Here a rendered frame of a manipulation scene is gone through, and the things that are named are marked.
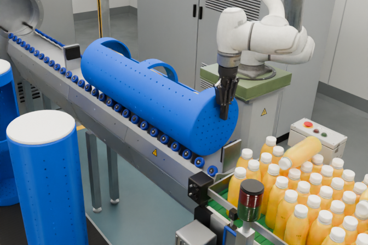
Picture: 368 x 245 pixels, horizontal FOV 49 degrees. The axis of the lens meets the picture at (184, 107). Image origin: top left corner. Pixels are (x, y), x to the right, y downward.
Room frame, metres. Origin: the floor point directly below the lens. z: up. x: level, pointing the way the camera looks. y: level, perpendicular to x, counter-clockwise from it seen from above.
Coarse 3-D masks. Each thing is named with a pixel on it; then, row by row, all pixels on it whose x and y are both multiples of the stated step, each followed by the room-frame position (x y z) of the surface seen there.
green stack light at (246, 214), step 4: (240, 204) 0.83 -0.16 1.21; (240, 208) 0.83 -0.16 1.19; (244, 208) 0.82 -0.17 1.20; (248, 208) 0.82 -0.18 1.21; (252, 208) 0.81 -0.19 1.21; (256, 208) 0.82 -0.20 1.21; (260, 208) 0.83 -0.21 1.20; (240, 212) 0.83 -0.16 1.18; (244, 212) 0.82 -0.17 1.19; (248, 212) 0.81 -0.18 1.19; (252, 212) 0.81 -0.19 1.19; (256, 212) 0.82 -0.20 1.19; (260, 212) 0.83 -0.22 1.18; (240, 216) 0.83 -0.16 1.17; (244, 216) 0.82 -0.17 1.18; (248, 216) 0.81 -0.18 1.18; (252, 216) 0.81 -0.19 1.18; (256, 216) 0.82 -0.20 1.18; (244, 220) 0.82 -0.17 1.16; (248, 220) 0.81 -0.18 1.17; (252, 220) 0.81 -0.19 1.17; (256, 220) 0.82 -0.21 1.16
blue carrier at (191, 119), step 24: (96, 48) 1.97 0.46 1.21; (120, 48) 2.15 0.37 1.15; (96, 72) 1.87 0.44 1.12; (120, 72) 1.75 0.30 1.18; (144, 72) 1.68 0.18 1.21; (168, 72) 1.85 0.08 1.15; (120, 96) 1.71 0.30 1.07; (144, 96) 1.58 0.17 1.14; (168, 96) 1.50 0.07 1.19; (192, 96) 1.45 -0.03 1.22; (168, 120) 1.44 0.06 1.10; (192, 120) 1.36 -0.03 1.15; (216, 120) 1.44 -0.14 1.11; (192, 144) 1.35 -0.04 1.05; (216, 144) 1.45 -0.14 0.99
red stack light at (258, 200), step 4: (240, 188) 0.84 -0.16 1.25; (240, 192) 0.84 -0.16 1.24; (244, 192) 0.83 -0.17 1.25; (240, 196) 0.83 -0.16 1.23; (244, 196) 0.82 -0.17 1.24; (248, 196) 0.82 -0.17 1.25; (252, 196) 0.81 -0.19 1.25; (256, 196) 0.82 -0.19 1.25; (260, 196) 0.82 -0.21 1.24; (240, 200) 0.83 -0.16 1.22; (244, 200) 0.82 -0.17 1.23; (248, 200) 0.82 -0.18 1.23; (252, 200) 0.81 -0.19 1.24; (256, 200) 0.82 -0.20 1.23; (260, 200) 0.82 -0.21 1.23; (244, 204) 0.82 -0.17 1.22; (248, 204) 0.82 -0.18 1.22; (252, 204) 0.81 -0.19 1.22; (256, 204) 0.82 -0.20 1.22; (260, 204) 0.82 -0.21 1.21
